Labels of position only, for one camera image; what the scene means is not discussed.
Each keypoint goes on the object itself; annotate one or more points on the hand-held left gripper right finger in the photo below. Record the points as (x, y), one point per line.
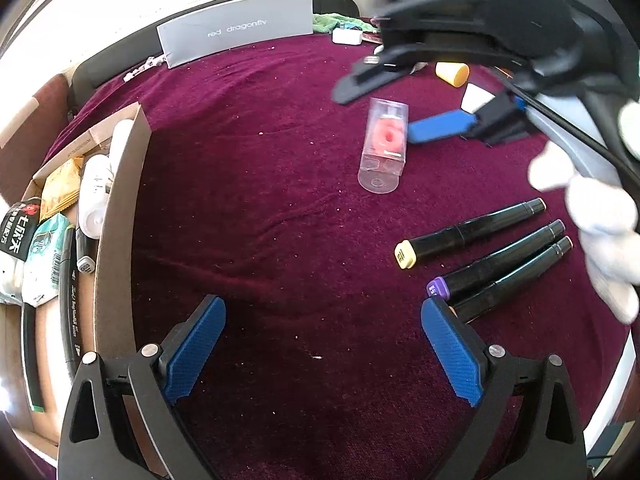
(452, 350)

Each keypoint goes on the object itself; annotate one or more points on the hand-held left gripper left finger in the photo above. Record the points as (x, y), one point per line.
(192, 350)

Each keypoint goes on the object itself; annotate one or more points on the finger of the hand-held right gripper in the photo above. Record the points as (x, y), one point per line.
(360, 80)
(440, 127)

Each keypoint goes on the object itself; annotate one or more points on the white square box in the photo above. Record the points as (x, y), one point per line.
(472, 97)

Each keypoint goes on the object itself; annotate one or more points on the black marker purple cap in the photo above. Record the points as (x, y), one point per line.
(500, 256)

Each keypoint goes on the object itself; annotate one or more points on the black marker pale yellow cap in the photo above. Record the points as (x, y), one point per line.
(475, 227)

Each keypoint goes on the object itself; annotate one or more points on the cardboard box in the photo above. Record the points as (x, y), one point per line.
(120, 240)

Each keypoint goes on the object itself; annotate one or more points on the teal wet wipes packet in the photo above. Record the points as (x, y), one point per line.
(45, 255)

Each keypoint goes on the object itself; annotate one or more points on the labelled white bottle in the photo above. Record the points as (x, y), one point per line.
(95, 200)

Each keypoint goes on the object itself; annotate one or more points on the person's right hand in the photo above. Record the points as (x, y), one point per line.
(605, 210)

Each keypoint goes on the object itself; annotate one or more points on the pink cosmetic tube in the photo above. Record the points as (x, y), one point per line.
(371, 37)

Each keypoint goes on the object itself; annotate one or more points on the white charger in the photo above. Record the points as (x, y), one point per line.
(347, 36)

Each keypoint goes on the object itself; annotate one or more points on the green cloth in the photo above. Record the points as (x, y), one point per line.
(327, 21)

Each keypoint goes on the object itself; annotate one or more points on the grey rectangular box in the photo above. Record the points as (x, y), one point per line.
(235, 30)

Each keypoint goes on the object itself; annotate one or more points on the maroon blanket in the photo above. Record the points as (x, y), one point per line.
(275, 210)

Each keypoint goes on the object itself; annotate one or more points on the yellow snack packet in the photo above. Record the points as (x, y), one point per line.
(62, 187)

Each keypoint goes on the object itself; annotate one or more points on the black snack packet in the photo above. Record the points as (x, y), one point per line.
(17, 227)

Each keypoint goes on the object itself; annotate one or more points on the plain white bottle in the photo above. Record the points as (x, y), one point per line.
(120, 142)

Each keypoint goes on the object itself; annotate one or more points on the maroon armchair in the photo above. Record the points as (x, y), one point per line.
(45, 105)

